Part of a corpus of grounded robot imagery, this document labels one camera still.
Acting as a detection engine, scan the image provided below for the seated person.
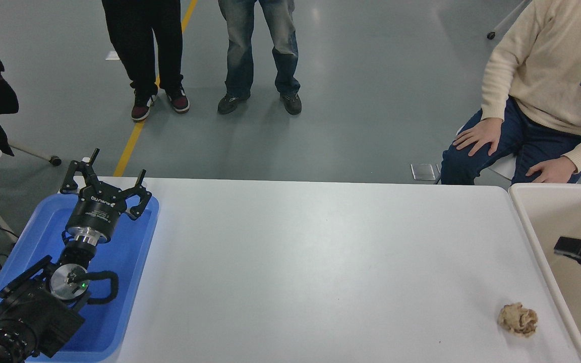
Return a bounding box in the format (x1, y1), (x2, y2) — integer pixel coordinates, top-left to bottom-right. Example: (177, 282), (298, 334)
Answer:
(440, 0), (581, 186)

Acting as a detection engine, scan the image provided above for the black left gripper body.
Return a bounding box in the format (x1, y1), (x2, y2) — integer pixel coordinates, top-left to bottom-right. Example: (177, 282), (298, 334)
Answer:
(65, 185), (131, 236)

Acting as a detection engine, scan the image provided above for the standing person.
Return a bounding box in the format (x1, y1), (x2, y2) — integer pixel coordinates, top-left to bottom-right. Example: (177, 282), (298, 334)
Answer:
(101, 0), (190, 122)
(217, 0), (303, 116)

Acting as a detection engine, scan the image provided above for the blue plastic tray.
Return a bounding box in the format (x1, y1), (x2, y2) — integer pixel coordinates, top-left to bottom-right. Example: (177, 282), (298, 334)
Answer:
(0, 193), (160, 362)

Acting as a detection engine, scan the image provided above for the large pale dustbin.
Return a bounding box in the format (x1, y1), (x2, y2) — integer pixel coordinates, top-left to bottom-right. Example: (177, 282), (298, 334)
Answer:
(507, 183), (581, 363)

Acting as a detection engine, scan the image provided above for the white seat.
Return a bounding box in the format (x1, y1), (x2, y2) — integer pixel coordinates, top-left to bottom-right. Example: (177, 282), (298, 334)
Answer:
(487, 155), (516, 182)

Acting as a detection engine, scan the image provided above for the crumpled tan paper ball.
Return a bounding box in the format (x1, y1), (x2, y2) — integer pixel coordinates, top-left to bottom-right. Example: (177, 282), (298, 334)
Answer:
(497, 301), (539, 337)

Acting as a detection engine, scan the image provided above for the chair leg with castor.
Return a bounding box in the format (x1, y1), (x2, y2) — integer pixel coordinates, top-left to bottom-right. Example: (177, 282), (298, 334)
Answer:
(7, 143), (62, 167)
(486, 0), (529, 40)

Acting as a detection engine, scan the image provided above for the metal floor plate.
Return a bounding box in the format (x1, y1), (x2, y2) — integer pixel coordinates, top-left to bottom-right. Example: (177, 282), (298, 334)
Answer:
(410, 163), (437, 182)

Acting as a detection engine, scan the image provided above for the seated person's right hand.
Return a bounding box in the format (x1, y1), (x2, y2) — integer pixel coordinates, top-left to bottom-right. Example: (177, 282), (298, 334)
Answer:
(453, 117), (504, 157)

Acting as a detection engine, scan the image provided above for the seated person's left hand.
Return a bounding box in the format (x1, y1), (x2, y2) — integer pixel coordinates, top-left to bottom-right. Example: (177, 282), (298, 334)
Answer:
(525, 156), (579, 185)

